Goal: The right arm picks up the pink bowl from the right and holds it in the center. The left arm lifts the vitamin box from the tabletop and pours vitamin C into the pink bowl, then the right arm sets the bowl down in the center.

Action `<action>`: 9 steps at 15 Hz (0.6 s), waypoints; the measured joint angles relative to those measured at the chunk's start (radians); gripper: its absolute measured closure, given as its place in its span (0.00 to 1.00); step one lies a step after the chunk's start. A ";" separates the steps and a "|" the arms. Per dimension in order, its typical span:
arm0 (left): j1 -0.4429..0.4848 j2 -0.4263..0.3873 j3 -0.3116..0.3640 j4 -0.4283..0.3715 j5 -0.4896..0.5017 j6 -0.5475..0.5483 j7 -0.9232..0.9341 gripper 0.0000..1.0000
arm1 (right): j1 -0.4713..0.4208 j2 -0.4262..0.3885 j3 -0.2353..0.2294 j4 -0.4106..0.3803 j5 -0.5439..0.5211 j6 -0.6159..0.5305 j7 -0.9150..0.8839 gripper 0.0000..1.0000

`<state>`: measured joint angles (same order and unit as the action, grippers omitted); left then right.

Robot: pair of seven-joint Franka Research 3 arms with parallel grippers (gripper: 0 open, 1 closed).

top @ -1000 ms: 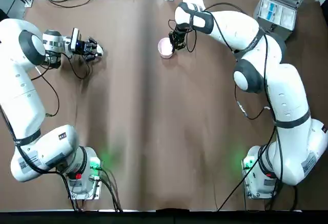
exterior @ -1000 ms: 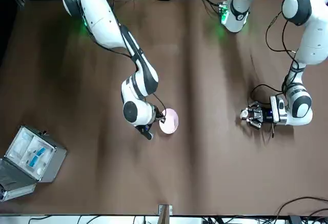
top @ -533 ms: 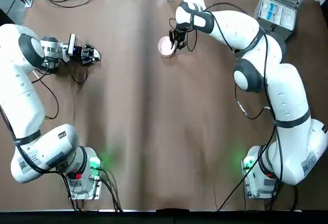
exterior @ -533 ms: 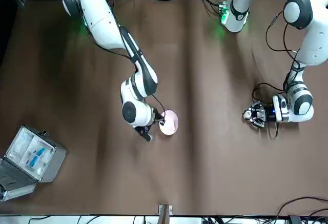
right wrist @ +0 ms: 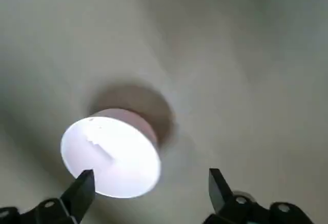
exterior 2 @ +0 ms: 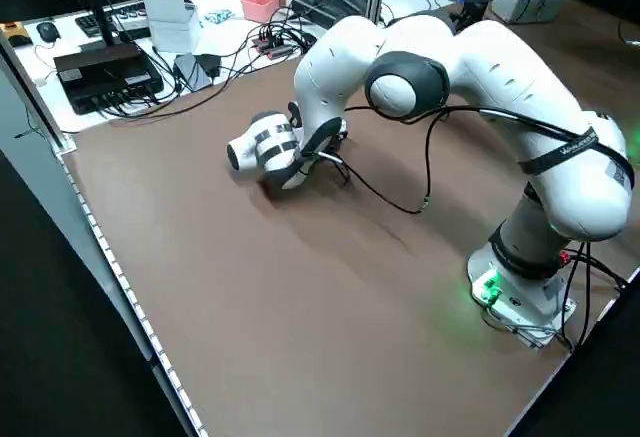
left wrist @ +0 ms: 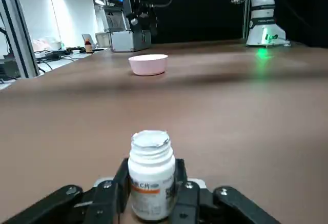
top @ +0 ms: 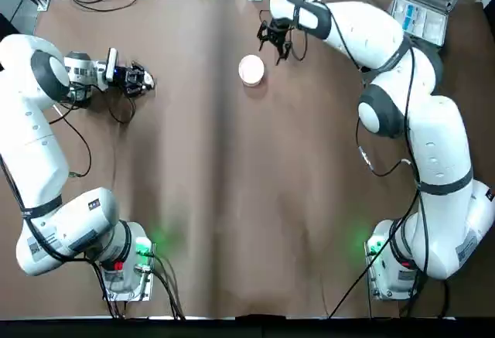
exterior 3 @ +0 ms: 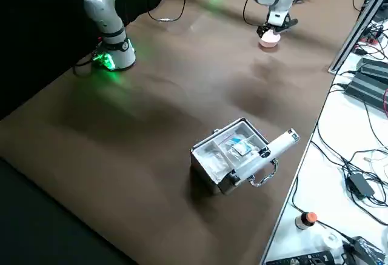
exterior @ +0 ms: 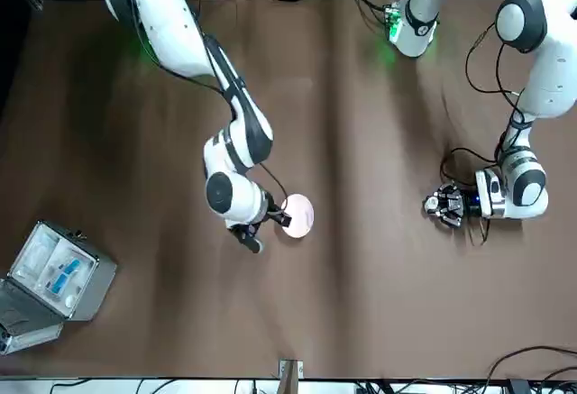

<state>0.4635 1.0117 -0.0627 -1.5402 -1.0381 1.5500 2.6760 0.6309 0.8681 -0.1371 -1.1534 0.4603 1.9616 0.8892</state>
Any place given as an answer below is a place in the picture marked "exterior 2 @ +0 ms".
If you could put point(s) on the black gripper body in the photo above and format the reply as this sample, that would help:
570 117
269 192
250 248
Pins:
336 138
477 7

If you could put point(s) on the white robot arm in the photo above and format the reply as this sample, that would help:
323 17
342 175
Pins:
500 72

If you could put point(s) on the white cardboard box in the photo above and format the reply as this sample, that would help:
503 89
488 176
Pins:
172 32

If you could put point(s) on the silver aluminium case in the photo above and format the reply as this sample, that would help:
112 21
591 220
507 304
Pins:
537 4

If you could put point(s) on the red usb hub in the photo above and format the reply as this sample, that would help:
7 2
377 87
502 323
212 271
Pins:
274 49

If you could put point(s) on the black power adapter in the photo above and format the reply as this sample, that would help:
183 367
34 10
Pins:
209 63

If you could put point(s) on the pink plastic bin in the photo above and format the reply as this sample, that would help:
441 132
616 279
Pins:
260 7

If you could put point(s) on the grey power bank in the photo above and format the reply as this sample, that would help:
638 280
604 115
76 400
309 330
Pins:
190 71

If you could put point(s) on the blue patterned packet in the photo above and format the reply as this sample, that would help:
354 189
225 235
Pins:
220 17

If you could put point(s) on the black keyboard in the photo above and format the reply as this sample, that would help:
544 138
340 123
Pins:
132 19

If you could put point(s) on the black monitor stand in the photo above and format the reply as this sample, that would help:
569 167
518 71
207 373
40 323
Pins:
102 12

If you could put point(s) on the black computer mouse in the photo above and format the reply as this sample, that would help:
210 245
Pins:
48 32

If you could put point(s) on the yellow black tool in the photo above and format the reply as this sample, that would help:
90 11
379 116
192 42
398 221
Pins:
15 37

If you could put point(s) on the black network switch box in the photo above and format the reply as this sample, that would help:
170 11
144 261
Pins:
100 74

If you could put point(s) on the aluminium table edge rail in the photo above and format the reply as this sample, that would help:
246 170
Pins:
135 307

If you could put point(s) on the aluminium frame rail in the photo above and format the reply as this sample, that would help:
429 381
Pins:
31 91

